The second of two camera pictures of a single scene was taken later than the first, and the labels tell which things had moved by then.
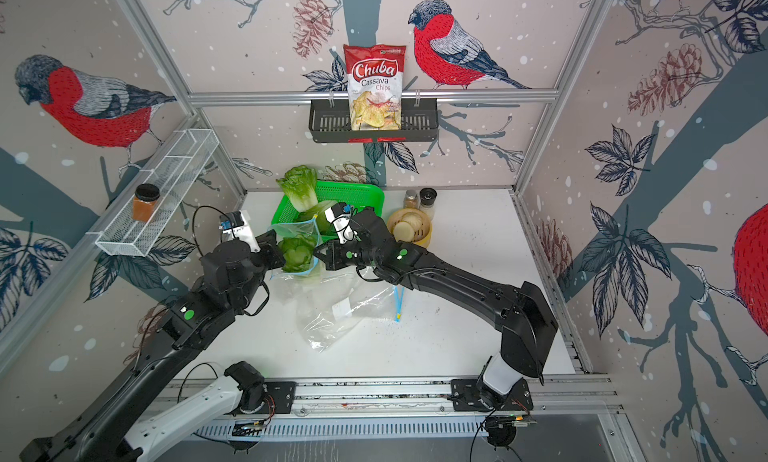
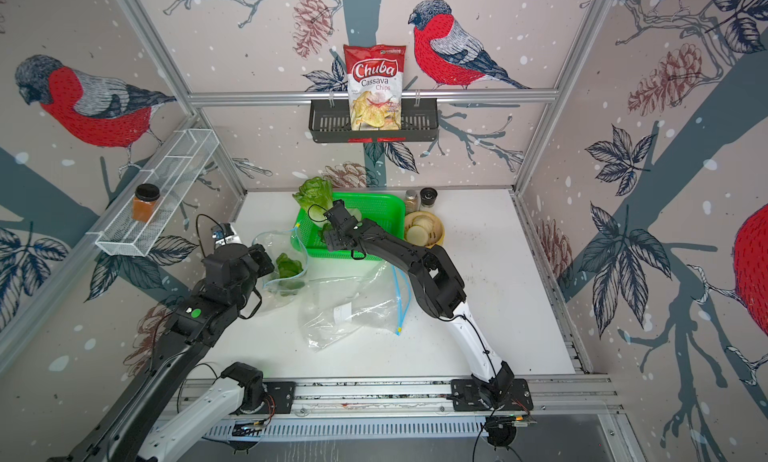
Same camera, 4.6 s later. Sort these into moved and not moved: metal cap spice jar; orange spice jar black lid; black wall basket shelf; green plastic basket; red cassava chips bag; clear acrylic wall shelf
Moved: green plastic basket
Not moved: clear acrylic wall shelf; red cassava chips bag; orange spice jar black lid; metal cap spice jar; black wall basket shelf
